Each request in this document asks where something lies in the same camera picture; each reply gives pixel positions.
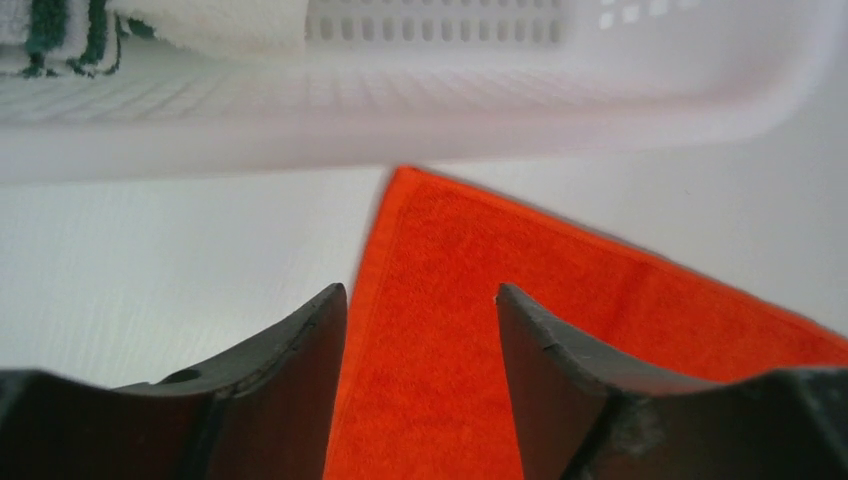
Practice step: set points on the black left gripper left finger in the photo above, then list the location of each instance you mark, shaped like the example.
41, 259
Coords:
261, 409

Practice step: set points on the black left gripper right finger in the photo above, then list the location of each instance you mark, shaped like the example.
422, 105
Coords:
583, 409

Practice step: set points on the orange towel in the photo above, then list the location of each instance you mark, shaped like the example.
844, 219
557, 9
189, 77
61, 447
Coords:
424, 387

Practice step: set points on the white plastic basket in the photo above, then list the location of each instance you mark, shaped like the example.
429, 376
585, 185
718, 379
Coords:
387, 82

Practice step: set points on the rolled white towel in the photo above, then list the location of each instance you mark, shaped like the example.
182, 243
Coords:
233, 29

